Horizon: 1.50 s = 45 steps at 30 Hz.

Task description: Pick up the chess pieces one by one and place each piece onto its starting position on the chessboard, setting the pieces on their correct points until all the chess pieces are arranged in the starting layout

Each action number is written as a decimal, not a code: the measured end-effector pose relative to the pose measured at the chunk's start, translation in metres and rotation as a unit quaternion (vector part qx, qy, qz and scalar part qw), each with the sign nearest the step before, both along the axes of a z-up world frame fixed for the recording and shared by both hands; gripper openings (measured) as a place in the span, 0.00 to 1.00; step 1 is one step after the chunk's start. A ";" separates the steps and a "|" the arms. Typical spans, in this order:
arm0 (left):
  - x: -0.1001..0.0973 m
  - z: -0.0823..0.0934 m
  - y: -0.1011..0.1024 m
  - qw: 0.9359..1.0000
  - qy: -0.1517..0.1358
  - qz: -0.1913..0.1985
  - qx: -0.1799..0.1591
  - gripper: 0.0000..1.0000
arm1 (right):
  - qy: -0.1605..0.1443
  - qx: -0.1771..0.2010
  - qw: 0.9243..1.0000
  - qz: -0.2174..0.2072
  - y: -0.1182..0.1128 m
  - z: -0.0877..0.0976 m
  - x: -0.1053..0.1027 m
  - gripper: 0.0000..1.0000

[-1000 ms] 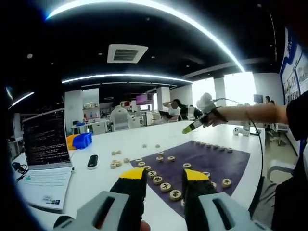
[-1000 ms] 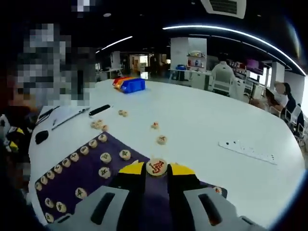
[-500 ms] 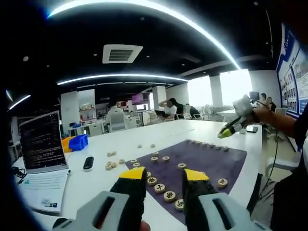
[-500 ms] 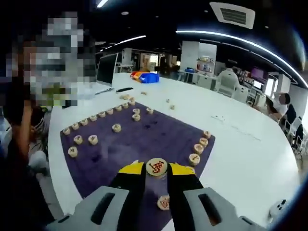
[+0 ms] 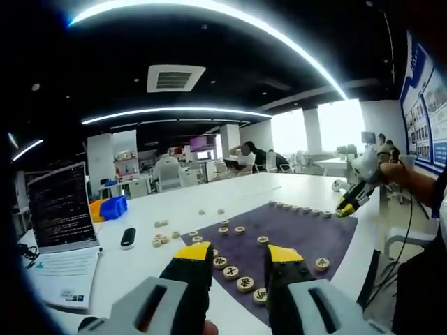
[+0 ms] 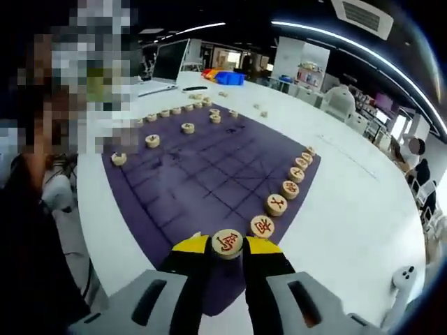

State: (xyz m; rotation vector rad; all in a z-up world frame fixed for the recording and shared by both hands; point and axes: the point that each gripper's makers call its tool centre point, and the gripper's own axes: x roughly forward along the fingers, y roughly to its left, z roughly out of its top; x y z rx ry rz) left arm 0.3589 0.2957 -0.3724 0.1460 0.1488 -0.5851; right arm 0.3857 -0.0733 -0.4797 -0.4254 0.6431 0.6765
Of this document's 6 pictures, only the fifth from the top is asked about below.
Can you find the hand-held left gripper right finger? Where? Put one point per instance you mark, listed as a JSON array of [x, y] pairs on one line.
[[284, 279]]

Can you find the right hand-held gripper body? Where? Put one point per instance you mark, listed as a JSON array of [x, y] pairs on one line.
[[366, 164]]

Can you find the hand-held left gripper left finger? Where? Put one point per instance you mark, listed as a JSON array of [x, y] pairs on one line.
[[192, 279]]

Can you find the group of wooden chess pieces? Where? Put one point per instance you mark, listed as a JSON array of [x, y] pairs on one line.
[[245, 284]]

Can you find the purple chessboard mat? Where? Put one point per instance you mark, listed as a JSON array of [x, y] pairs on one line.
[[297, 227]]

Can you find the person's right hand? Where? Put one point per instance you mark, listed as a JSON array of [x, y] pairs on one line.
[[391, 172]]

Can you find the person's left hand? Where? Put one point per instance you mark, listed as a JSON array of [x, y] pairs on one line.
[[210, 328]]

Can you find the white game controller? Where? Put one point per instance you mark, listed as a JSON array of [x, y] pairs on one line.
[[337, 185]]

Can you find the potted plant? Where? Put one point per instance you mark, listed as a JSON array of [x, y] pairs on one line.
[[344, 150]]

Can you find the black computer monitor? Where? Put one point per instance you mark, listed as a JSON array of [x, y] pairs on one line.
[[368, 137]]

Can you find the black white oblong device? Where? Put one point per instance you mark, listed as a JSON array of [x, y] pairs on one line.
[[128, 237]]

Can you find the white chest device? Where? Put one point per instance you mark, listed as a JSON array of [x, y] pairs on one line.
[[443, 216]]

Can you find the white high-back office chair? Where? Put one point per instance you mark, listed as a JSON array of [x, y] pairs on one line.
[[169, 182]]

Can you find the blue storage bin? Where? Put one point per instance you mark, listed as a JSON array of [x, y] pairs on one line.
[[113, 208]]

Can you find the white office desk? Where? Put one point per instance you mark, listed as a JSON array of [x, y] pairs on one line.
[[136, 188]]

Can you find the yellow storage bin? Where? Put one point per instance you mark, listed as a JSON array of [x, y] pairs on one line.
[[95, 211]]

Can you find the black tablet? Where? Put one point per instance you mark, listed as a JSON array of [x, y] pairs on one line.
[[232, 164]]

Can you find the white printed paper sheet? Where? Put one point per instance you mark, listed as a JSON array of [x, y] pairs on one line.
[[66, 275]]

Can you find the shelf with colourful items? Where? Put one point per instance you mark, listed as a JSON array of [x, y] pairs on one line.
[[125, 167]]

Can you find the silver laptop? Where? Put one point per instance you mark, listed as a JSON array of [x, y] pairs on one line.
[[59, 206]]

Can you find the ceiling air vent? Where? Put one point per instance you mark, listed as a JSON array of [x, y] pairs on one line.
[[176, 78]]

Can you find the short ceiling light strip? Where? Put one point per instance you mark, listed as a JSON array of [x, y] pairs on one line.
[[29, 148]]

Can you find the long curved ceiling light strip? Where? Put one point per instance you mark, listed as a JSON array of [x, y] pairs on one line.
[[91, 13]]

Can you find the blue white wall display board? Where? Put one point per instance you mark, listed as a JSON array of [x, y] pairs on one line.
[[426, 122]]

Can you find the purple wall screen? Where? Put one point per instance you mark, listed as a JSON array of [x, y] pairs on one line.
[[200, 143]]

